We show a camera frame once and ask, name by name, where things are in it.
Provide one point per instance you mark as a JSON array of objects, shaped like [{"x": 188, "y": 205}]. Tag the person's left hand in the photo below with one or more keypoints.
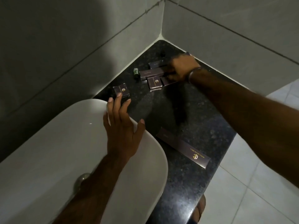
[{"x": 121, "y": 135}]

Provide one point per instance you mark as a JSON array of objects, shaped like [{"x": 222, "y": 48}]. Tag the person's right hand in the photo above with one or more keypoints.
[{"x": 183, "y": 67}]

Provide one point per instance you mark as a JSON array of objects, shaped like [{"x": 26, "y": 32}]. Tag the person's right fingers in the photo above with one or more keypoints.
[{"x": 171, "y": 72}]

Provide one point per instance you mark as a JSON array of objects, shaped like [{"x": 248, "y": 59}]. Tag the person's left middle finger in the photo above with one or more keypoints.
[{"x": 119, "y": 103}]

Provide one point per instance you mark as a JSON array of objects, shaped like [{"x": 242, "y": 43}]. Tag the person's left little finger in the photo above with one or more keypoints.
[{"x": 106, "y": 121}]

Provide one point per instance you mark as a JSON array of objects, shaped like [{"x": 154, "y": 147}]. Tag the person's left thumb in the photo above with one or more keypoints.
[{"x": 139, "y": 128}]

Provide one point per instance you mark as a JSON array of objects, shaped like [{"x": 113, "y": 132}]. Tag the person's left forearm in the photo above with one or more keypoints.
[{"x": 93, "y": 191}]

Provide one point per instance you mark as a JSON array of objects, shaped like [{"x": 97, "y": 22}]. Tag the person's right forearm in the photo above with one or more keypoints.
[{"x": 245, "y": 116}]

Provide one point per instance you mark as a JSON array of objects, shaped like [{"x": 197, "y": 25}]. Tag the small square brown box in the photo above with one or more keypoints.
[
  {"x": 121, "y": 90},
  {"x": 155, "y": 83}
]

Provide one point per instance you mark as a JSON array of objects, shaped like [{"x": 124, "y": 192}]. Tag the long brown toiletry box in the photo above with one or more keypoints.
[
  {"x": 151, "y": 74},
  {"x": 183, "y": 148}
]

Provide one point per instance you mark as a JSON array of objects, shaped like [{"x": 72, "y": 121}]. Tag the dark wristband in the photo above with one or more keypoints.
[{"x": 192, "y": 73}]

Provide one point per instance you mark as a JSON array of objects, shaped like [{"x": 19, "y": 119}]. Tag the small green bottle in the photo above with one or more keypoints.
[{"x": 136, "y": 73}]

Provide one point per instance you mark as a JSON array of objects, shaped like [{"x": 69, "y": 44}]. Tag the metal sink drain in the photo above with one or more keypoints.
[{"x": 80, "y": 180}]

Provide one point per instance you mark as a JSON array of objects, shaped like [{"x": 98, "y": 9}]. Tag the white ceramic sink basin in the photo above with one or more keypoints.
[{"x": 46, "y": 149}]

